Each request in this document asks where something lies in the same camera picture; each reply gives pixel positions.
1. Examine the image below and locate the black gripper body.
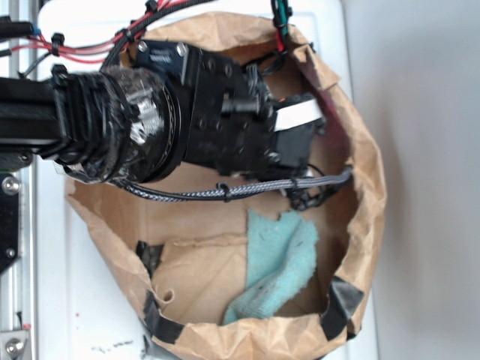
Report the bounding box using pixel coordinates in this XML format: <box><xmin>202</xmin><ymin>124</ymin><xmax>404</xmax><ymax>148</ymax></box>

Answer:
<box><xmin>135</xmin><ymin>40</ymin><xmax>322</xmax><ymax>178</ymax></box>

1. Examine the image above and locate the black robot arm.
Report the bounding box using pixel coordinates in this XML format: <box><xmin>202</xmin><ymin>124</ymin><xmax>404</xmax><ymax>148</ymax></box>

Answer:
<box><xmin>1</xmin><ymin>40</ymin><xmax>323</xmax><ymax>184</ymax></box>

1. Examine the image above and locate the light blue cloth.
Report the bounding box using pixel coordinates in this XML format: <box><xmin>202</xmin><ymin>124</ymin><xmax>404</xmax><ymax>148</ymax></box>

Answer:
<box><xmin>223</xmin><ymin>209</ymin><xmax>320</xmax><ymax>325</ymax></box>

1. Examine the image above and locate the brown paper bag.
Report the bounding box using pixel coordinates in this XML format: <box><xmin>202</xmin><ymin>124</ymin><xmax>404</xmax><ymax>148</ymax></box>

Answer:
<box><xmin>66</xmin><ymin>24</ymin><xmax>387</xmax><ymax>359</ymax></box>

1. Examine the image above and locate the grey braided cable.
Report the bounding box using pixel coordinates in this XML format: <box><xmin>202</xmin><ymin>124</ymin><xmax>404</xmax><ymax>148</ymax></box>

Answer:
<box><xmin>112</xmin><ymin>167</ymin><xmax>354</xmax><ymax>204</ymax></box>

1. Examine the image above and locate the red wire bundle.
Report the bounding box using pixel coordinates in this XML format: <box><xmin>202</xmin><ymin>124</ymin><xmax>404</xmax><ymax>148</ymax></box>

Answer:
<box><xmin>0</xmin><ymin>0</ymin><xmax>166</xmax><ymax>65</ymax></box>

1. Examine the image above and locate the aluminium frame rail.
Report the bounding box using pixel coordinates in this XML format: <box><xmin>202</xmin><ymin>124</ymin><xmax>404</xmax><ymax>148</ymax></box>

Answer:
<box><xmin>1</xmin><ymin>1</ymin><xmax>38</xmax><ymax>359</ymax></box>

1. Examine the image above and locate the black bracket plate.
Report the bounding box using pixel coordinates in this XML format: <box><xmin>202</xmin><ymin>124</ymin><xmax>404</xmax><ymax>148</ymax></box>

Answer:
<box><xmin>1</xmin><ymin>173</ymin><xmax>20</xmax><ymax>274</ymax></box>

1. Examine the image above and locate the silver corner bracket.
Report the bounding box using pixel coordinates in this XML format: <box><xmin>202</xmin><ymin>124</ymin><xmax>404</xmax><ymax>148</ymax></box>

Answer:
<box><xmin>1</xmin><ymin>330</ymin><xmax>32</xmax><ymax>360</ymax></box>

